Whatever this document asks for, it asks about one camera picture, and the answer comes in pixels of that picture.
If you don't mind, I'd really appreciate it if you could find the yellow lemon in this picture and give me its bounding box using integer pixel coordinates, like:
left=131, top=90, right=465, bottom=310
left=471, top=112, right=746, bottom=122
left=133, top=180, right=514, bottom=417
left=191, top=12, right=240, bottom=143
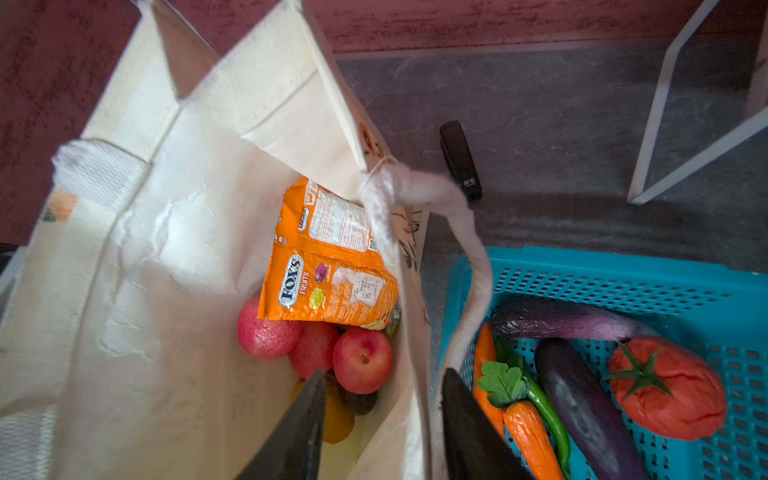
left=323, top=375, right=355, bottom=444

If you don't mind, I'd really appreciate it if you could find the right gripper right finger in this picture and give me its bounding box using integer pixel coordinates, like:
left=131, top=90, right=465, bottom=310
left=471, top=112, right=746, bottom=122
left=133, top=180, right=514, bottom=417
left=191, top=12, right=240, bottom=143
left=441, top=368, right=533, bottom=480

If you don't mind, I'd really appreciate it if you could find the white wooden shelf rack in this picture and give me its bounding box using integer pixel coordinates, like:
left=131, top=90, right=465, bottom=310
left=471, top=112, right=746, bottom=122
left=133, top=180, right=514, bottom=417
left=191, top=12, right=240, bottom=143
left=626, top=1, right=767, bottom=206

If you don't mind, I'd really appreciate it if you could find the red bell pepper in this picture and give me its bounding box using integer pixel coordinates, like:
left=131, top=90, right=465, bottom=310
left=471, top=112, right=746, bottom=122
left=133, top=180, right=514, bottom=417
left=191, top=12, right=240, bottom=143
left=605, top=336, right=728, bottom=441

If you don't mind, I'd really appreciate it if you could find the orange candy bag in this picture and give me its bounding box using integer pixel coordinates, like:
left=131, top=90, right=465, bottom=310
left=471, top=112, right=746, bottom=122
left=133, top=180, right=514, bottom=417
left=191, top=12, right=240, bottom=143
left=259, top=177, right=399, bottom=330

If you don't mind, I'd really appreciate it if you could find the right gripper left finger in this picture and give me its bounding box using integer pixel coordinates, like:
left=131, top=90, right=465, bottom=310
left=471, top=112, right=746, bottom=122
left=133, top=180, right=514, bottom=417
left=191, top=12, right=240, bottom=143
left=236, top=371, right=327, bottom=480

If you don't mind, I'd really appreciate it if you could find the small black device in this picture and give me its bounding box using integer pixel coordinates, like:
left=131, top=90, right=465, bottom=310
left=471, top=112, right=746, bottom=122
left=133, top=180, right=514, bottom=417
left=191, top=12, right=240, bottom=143
left=439, top=120, right=482, bottom=202

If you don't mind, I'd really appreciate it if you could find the cream canvas grocery bag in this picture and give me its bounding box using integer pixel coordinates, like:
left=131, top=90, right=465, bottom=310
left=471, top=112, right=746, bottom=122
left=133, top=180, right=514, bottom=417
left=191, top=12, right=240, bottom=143
left=1, top=1, right=492, bottom=479

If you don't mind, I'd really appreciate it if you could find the orange carrot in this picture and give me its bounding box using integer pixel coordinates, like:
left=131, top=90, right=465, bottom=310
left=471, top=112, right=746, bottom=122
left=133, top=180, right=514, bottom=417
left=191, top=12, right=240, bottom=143
left=472, top=322, right=506, bottom=439
left=477, top=361, right=564, bottom=480

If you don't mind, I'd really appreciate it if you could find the teal plastic basket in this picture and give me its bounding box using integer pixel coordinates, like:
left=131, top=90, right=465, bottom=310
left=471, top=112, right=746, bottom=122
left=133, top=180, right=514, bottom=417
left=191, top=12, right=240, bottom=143
left=440, top=245, right=768, bottom=480

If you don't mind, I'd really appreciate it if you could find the green chili pepper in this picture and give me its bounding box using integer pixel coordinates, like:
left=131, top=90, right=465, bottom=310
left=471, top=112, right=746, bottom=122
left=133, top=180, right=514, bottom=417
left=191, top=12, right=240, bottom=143
left=495, top=337, right=571, bottom=479

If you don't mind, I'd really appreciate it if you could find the red apple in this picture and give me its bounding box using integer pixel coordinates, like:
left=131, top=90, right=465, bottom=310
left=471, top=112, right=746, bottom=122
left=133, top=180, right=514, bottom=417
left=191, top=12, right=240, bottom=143
left=237, top=297, right=303, bottom=360
left=288, top=322, right=340, bottom=379
left=333, top=328, right=393, bottom=395

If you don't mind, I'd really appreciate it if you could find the light purple eggplant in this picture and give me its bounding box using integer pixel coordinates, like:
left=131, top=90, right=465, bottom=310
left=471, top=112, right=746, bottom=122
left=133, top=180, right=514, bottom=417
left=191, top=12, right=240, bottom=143
left=490, top=295, right=656, bottom=341

